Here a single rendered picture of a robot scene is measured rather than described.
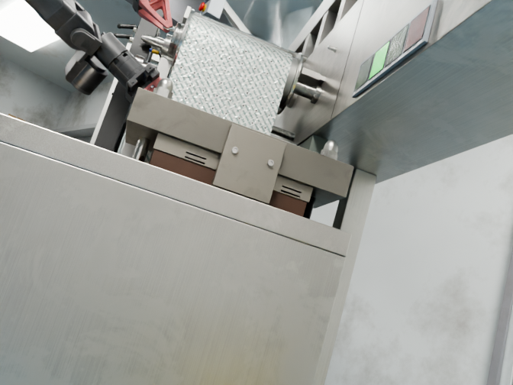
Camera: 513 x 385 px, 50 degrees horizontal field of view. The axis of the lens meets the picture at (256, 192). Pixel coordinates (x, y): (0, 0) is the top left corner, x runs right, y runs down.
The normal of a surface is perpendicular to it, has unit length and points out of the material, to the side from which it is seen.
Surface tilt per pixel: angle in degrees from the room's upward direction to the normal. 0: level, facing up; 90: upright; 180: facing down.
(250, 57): 90
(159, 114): 90
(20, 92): 90
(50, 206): 90
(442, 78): 180
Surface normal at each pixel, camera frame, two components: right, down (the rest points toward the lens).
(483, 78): -0.28, 0.94
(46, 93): 0.66, 0.03
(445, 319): -0.69, -0.36
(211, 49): 0.24, -0.14
